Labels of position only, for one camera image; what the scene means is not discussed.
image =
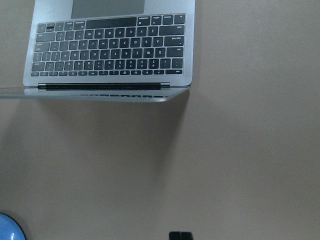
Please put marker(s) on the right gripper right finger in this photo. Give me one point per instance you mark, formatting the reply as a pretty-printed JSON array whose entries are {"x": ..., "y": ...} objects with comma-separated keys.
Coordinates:
[{"x": 186, "y": 235}]

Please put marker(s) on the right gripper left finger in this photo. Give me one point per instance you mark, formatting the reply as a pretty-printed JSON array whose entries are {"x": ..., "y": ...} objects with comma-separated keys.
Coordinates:
[{"x": 175, "y": 235}]

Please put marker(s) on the grey laptop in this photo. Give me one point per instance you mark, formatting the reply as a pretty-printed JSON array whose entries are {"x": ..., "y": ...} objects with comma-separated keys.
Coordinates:
[{"x": 108, "y": 50}]

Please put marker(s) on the blue desk lamp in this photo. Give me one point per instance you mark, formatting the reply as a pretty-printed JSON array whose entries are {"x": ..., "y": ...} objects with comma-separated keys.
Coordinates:
[{"x": 9, "y": 229}]

